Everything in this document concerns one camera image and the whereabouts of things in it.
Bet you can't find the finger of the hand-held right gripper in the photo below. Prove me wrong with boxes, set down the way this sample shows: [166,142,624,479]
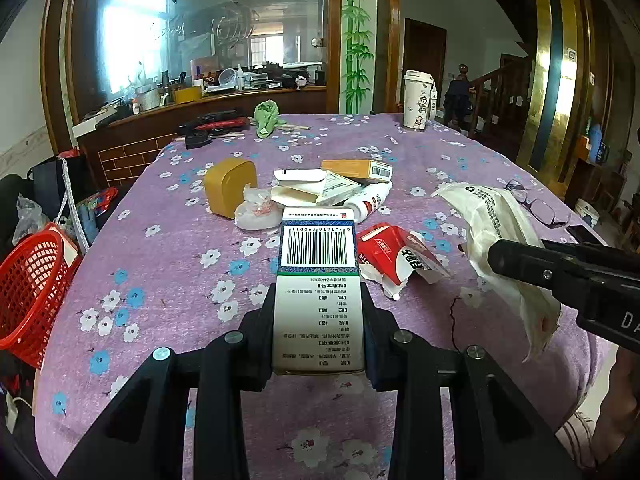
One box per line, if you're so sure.
[542,241,621,271]
[487,239,596,306]

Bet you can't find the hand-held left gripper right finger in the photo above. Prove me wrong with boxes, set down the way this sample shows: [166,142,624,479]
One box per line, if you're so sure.
[362,285,581,480]

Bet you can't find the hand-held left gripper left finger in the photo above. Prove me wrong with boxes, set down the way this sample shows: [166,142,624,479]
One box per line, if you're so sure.
[57,284,277,480]

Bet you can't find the white plastic bag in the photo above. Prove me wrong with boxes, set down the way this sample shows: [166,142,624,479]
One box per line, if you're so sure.
[431,182,563,363]

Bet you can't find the white barcode medicine box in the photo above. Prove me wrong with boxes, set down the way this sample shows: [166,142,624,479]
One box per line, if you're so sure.
[272,206,366,376]

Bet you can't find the white spray bottle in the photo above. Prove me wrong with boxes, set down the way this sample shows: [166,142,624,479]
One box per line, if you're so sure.
[345,181,393,223]

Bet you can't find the yellow square tin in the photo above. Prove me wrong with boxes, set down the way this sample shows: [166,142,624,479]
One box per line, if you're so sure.
[203,158,258,220]

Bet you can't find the red plastic basket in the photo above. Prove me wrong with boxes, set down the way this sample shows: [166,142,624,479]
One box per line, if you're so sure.
[0,230,68,368]

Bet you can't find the person's right forearm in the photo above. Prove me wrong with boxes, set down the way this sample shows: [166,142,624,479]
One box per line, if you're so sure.
[602,347,640,461]

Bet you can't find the black phone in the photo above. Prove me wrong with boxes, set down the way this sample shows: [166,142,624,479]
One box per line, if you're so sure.
[566,224,608,247]

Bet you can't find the white bucket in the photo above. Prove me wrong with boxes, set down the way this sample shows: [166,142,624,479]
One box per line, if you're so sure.
[575,199,600,228]

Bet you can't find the eyeglasses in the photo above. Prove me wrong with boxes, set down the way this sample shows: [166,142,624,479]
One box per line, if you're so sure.
[505,178,571,228]

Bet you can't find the torn red cigarette pack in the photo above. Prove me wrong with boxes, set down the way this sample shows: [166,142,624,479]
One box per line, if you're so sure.
[356,222,451,301]

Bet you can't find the blue bottle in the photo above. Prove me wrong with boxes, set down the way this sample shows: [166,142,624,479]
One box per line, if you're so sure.
[587,122,603,163]

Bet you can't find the purple floral tablecloth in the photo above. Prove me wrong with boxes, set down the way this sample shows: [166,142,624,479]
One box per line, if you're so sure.
[37,112,616,480]

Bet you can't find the small clear plastic bag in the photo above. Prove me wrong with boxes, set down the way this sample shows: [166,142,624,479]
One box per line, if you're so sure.
[234,185,283,231]

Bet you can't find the person's striped clothing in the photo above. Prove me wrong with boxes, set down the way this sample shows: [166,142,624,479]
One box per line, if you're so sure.
[555,410,601,471]

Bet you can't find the white open carton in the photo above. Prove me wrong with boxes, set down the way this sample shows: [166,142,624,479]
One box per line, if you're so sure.
[270,185,321,207]

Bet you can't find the white teal-print box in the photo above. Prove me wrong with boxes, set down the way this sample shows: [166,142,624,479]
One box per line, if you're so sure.
[315,172,362,207]

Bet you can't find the wooden stair railing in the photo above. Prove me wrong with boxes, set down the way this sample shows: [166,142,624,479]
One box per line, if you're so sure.
[450,57,531,146]

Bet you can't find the orange barcode box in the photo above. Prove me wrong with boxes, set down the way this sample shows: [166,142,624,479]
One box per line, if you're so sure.
[321,159,394,181]

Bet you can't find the dark blue jacket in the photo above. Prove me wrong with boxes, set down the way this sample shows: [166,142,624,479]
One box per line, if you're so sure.
[445,80,473,126]

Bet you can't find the white printed tumbler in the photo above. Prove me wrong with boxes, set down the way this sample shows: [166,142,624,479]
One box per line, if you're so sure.
[403,70,440,131]

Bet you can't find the gold pillar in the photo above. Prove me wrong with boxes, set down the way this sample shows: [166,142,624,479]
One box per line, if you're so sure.
[515,0,591,176]

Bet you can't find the red blue printed bag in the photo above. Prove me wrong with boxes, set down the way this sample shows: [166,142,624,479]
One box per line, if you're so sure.
[75,187,120,251]

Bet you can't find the cardboard box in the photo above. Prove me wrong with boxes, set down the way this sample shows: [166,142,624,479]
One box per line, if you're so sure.
[47,222,83,263]

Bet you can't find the green cloth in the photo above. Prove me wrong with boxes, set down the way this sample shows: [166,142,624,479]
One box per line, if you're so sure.
[254,100,287,139]

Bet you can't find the black red hand tool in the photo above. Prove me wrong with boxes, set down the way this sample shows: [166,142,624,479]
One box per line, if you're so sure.
[176,110,250,136]

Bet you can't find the wooden brick-pattern counter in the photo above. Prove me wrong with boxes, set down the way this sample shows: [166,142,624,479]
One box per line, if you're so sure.
[72,85,328,188]

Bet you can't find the white measuring tape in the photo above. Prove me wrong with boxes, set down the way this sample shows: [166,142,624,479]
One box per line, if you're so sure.
[57,155,91,253]

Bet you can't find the brown wooden door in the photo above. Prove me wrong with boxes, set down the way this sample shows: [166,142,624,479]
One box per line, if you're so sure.
[403,17,447,111]

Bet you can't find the crumpled clear plastic bag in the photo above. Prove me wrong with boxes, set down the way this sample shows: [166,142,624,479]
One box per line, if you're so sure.
[12,195,51,246]

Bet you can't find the black bag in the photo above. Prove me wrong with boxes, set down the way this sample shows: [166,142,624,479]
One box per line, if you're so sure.
[27,152,88,221]

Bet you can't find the metal pot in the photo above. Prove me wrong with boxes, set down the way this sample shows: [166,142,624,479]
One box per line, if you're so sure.
[135,85,161,111]

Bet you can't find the black chair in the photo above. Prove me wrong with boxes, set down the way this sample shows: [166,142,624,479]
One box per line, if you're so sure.
[0,174,36,266]

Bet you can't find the bamboo painted pillar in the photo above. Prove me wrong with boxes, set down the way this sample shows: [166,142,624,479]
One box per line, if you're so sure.
[341,0,377,116]

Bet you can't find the etched glass partition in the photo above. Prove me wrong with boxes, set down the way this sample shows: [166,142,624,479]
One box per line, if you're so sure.
[72,0,328,121]

